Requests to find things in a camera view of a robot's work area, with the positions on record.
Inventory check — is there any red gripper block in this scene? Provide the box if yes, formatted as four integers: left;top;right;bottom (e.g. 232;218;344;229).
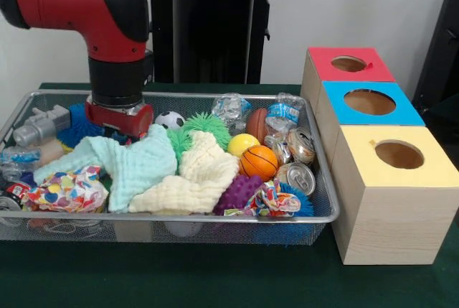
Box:
85;102;154;139

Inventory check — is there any mint green waffle cloth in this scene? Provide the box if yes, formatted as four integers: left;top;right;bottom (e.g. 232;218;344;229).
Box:
34;123;179;214

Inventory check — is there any large colourful print cloth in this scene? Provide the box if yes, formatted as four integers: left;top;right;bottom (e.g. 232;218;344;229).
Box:
21;164;109;214

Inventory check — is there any cream waffle cloth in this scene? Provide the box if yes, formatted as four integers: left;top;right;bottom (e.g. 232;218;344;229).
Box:
128;130;240;215

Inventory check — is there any orange toy basketball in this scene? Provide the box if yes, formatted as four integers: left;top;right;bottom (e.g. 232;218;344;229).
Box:
239;145;279;182

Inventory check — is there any silver mesh bin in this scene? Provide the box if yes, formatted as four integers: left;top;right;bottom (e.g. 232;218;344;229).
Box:
0;88;341;246

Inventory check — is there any wooden three-hole box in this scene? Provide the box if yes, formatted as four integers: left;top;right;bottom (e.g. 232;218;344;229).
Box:
300;47;459;266

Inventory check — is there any black and white soccer ball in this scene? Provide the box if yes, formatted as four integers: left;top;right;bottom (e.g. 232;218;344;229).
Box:
154;111;186;130

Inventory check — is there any silver toy figure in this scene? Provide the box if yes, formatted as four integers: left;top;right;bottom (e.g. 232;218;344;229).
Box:
12;104;71;146

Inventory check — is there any green fuzzy toy with eyes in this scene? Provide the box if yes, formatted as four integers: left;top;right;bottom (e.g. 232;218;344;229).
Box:
166;112;232;154

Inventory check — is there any yellow ball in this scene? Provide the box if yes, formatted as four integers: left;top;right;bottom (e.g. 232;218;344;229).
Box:
227;133;261;158

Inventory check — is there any purple spiky ball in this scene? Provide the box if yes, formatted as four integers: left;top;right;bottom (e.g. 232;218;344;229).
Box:
214;174;265;215

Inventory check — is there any dark green tablecloth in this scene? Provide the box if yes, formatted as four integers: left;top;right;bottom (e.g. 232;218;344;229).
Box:
0;81;459;308
428;98;459;133

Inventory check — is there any black chair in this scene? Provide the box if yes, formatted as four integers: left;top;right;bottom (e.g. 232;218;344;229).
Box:
412;0;459;108

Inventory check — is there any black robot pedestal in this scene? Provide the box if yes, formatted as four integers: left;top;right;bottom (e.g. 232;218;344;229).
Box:
139;0;288;85

